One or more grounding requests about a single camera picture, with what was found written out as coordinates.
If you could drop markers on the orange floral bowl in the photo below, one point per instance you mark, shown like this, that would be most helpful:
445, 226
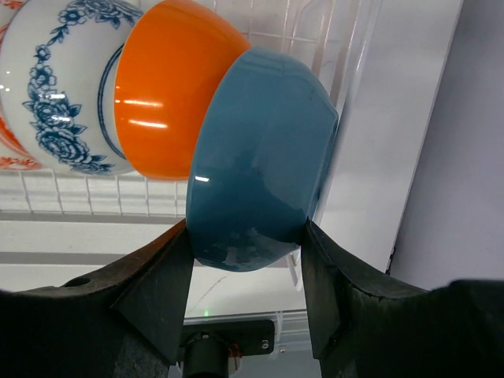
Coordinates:
13, 155

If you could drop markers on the solid teal blue bowl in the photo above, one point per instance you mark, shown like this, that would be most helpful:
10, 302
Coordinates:
260, 161

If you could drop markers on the orange rimmed bowl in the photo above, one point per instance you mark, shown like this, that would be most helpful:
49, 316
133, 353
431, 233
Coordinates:
169, 68

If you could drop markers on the blue floral bowl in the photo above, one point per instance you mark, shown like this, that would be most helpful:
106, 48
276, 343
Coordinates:
58, 68

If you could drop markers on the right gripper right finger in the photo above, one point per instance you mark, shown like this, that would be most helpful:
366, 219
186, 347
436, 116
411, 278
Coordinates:
365, 323

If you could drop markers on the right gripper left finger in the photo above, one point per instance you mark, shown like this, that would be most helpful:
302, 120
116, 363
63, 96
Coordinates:
122, 320

